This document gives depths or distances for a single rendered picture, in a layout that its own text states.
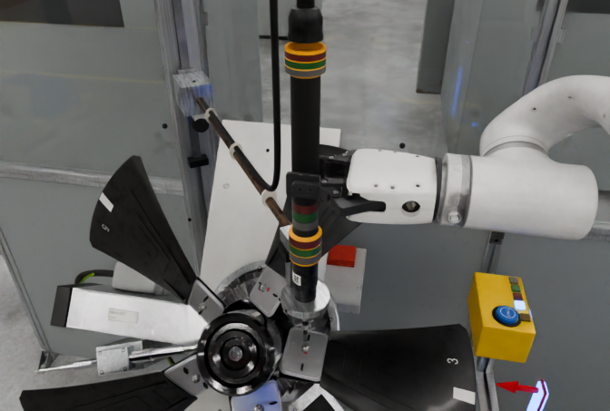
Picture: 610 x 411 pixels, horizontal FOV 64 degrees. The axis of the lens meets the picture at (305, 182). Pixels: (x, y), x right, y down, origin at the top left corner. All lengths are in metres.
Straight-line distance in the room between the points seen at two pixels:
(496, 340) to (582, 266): 0.62
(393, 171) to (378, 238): 0.97
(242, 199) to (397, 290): 0.77
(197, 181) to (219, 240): 0.34
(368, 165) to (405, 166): 0.04
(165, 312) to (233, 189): 0.28
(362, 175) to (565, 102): 0.23
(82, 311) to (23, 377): 1.52
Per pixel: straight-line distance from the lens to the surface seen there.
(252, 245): 1.03
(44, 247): 2.05
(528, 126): 0.63
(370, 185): 0.54
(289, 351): 0.80
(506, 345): 1.09
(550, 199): 0.57
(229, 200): 1.06
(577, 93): 0.57
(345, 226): 0.74
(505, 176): 0.57
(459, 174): 0.56
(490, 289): 1.13
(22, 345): 2.69
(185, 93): 1.13
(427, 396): 0.80
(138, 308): 0.99
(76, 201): 1.82
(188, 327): 0.96
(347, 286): 1.38
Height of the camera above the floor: 1.81
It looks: 32 degrees down
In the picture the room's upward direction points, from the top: straight up
